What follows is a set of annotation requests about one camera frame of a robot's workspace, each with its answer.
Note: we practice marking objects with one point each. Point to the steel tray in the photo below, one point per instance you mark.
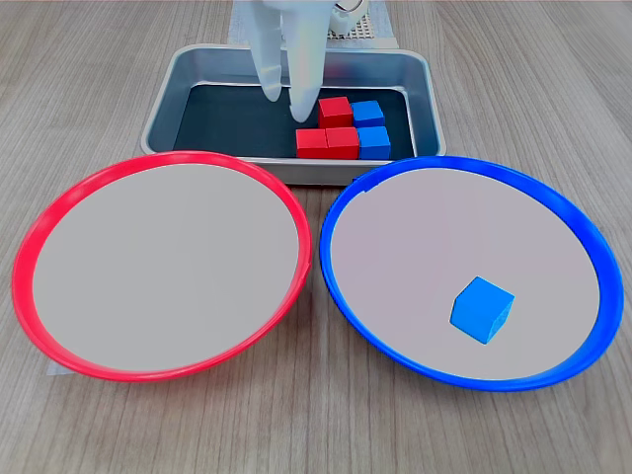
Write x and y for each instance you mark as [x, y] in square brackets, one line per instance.
[163, 103]

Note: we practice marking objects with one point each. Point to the small clear tape piece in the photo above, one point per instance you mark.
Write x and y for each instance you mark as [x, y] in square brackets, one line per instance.
[56, 370]

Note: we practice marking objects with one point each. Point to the black mat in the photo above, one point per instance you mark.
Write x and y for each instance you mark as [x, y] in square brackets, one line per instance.
[232, 123]

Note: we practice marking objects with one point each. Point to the blue cube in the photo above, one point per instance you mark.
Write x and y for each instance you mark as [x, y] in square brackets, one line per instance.
[368, 113]
[373, 143]
[481, 308]

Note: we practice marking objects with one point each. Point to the red cube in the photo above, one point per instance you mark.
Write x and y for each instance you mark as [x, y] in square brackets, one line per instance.
[342, 143]
[311, 144]
[335, 112]

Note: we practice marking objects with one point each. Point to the white plate with red rim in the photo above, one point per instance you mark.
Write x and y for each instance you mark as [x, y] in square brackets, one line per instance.
[163, 266]

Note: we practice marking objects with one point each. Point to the white plate with blue rim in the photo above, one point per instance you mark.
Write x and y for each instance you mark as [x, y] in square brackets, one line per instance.
[395, 257]

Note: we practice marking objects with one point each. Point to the pale perforated plate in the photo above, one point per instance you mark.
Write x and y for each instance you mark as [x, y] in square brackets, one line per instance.
[363, 30]

